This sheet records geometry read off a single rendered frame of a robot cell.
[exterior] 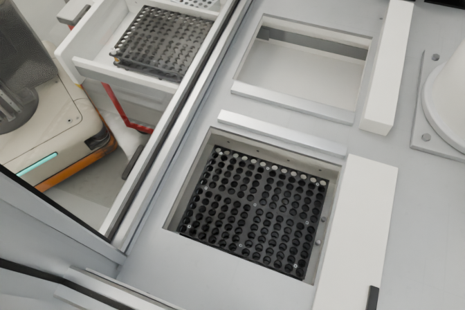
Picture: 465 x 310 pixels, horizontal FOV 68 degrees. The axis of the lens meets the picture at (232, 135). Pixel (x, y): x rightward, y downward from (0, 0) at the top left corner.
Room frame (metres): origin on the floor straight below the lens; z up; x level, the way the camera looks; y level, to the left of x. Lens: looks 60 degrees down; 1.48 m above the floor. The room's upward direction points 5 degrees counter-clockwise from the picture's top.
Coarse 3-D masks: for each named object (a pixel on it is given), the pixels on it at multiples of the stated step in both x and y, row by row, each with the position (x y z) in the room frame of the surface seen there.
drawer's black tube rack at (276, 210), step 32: (224, 160) 0.30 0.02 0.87; (256, 160) 0.28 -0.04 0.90; (224, 192) 0.22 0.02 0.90; (256, 192) 0.22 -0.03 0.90; (288, 192) 0.23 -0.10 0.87; (320, 192) 0.21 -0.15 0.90; (192, 224) 0.17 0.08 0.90; (224, 224) 0.17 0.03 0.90; (256, 224) 0.16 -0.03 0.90; (288, 224) 0.17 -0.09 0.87; (256, 256) 0.12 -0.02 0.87; (288, 256) 0.11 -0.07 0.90
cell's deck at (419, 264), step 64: (256, 0) 0.67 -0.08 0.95; (320, 0) 0.65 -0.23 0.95; (384, 0) 0.63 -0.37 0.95; (192, 128) 0.33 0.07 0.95; (320, 128) 0.31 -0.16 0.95; (448, 192) 0.17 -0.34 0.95; (128, 256) 0.12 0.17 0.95; (192, 256) 0.11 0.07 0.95; (320, 256) 0.09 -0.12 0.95; (448, 256) 0.08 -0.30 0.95
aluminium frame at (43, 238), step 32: (224, 32) 0.53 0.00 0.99; (192, 96) 0.37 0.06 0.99; (160, 160) 0.25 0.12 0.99; (0, 192) 0.11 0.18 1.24; (32, 192) 0.13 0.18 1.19; (0, 224) 0.09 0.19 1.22; (32, 224) 0.10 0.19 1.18; (64, 224) 0.11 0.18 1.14; (128, 224) 0.15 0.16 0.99; (0, 256) 0.07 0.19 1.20; (32, 256) 0.08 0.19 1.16; (64, 256) 0.09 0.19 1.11; (96, 256) 0.10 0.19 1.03; (96, 288) 0.06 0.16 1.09
